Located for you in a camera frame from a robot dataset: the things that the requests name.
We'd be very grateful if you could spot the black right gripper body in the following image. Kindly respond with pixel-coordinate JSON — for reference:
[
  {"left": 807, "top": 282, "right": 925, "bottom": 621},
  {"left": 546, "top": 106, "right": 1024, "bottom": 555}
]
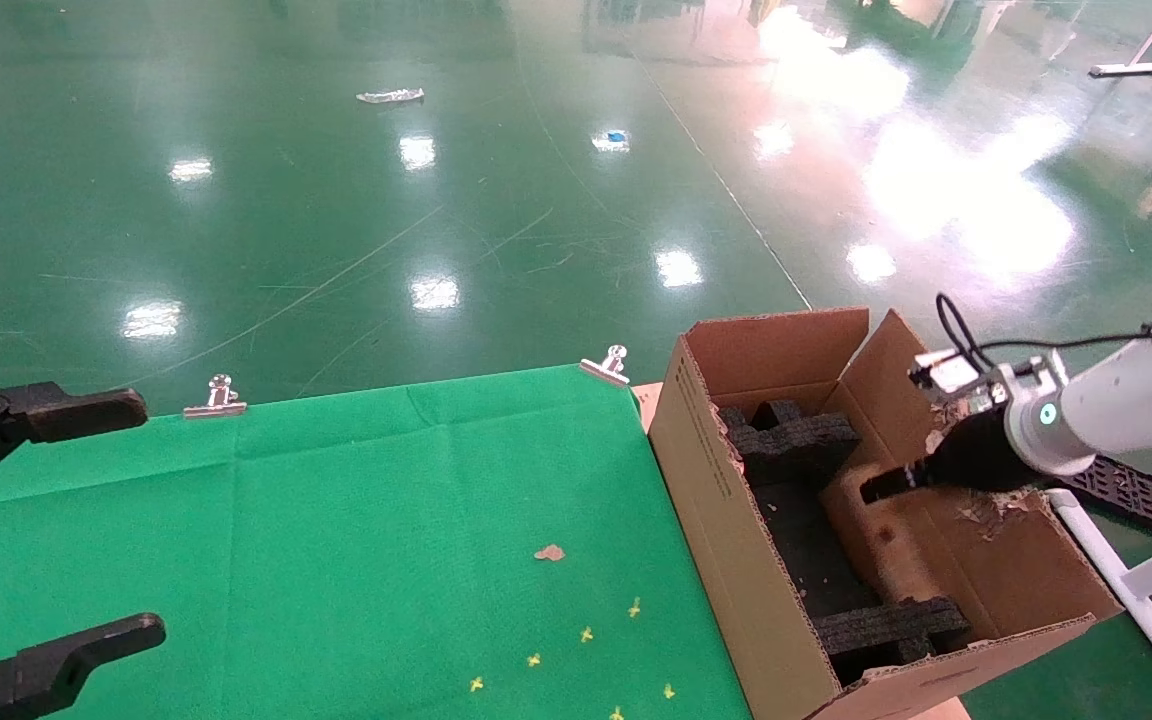
[{"left": 921, "top": 403, "right": 1037, "bottom": 493}]

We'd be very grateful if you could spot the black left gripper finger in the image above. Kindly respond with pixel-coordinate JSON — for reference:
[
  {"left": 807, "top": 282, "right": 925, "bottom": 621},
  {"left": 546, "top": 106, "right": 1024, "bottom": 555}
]
[
  {"left": 0, "top": 613, "right": 167, "bottom": 720},
  {"left": 0, "top": 377, "right": 149, "bottom": 511}
]

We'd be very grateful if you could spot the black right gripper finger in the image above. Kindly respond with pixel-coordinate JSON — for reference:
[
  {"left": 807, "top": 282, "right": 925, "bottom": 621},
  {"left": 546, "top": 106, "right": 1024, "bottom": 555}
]
[{"left": 858, "top": 462, "right": 937, "bottom": 504}]

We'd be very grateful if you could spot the small taped cardboard box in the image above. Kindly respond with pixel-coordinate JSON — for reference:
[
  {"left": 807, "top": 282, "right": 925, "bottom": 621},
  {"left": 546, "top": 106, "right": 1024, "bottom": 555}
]
[{"left": 821, "top": 460, "right": 947, "bottom": 611}]

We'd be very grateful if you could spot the large open cardboard carton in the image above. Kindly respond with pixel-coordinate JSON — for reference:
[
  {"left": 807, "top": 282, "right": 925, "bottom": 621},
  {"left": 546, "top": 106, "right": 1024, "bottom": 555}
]
[{"left": 646, "top": 306, "right": 1122, "bottom": 720}]

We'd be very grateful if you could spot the notched black foam block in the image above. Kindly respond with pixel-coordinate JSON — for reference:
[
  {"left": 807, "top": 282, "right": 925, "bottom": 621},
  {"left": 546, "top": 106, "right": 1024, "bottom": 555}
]
[{"left": 714, "top": 398, "right": 862, "bottom": 491}]

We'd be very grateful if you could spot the black foam base sheet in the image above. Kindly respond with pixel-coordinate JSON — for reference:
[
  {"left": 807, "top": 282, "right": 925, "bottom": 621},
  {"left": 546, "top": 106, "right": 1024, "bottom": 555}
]
[{"left": 746, "top": 478, "right": 882, "bottom": 626}]

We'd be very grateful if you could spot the silver binder clip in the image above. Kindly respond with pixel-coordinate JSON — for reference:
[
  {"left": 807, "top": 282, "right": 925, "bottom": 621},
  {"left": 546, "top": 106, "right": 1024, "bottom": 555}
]
[
  {"left": 579, "top": 345, "right": 632, "bottom": 388},
  {"left": 183, "top": 374, "right": 248, "bottom": 419}
]

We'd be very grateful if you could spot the black plastic grid tray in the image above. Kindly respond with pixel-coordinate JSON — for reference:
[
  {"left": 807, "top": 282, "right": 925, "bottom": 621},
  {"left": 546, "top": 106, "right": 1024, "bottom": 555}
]
[{"left": 1066, "top": 455, "right": 1152, "bottom": 536}]

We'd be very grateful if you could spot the green table cloth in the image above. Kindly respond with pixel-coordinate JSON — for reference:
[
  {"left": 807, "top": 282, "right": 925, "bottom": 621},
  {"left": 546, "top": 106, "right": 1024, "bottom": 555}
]
[{"left": 0, "top": 362, "right": 752, "bottom": 720}]

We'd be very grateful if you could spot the white floor stand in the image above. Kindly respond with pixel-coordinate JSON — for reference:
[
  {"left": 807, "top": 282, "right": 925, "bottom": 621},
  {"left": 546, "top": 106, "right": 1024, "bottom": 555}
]
[{"left": 1089, "top": 0, "right": 1152, "bottom": 79}]

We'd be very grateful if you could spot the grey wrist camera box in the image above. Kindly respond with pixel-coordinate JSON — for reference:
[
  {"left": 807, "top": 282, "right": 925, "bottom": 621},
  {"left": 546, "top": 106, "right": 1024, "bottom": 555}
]
[{"left": 908, "top": 350, "right": 982, "bottom": 396}]

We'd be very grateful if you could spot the grey camera mounting bracket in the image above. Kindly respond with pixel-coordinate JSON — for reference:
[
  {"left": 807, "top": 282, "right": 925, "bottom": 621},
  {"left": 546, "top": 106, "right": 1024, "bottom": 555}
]
[{"left": 966, "top": 358, "right": 1072, "bottom": 411}]

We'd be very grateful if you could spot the looped black sleeved cable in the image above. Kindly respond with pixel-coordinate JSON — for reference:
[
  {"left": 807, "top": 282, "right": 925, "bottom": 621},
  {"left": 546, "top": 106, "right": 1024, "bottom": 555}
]
[{"left": 936, "top": 293, "right": 997, "bottom": 373}]

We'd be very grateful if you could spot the long black arm cable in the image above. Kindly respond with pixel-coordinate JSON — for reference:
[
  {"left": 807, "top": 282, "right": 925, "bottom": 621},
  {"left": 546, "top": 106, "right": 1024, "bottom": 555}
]
[{"left": 976, "top": 325, "right": 1152, "bottom": 353}]

